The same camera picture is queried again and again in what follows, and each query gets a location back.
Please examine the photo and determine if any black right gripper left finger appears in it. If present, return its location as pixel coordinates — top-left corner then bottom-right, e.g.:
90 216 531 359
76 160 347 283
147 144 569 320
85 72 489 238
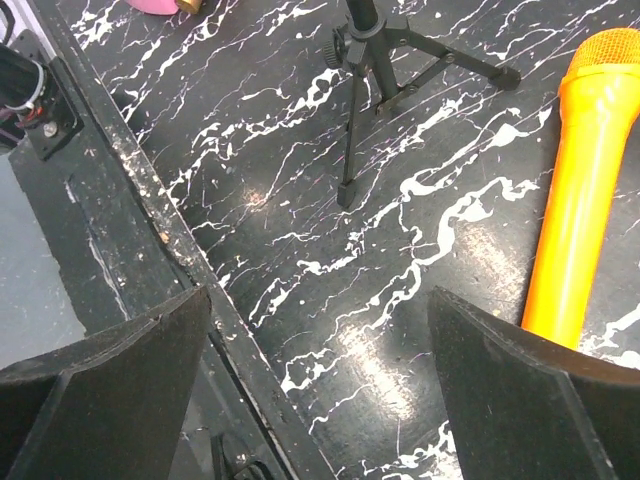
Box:
1 287 211 479

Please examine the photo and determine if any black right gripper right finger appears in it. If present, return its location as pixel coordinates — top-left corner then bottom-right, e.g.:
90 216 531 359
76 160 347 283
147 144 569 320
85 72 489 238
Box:
428 287 639 479

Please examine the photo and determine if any black tripod mic stand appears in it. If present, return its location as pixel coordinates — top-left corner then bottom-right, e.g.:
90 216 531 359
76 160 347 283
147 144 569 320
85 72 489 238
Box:
323 1 521 209

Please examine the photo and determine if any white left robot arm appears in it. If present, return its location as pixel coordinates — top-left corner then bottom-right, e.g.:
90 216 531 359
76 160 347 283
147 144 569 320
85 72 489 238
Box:
1 1 83 161

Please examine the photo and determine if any orange microphone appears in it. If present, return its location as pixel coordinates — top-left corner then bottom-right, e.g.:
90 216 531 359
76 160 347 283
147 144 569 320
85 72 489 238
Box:
521 28 639 349

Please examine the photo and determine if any pink box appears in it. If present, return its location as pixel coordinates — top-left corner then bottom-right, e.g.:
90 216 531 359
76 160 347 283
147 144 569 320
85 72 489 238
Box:
125 0 179 16

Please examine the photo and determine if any gold microphone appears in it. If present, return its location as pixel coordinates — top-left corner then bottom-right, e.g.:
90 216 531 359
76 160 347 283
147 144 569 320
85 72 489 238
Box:
175 0 203 15

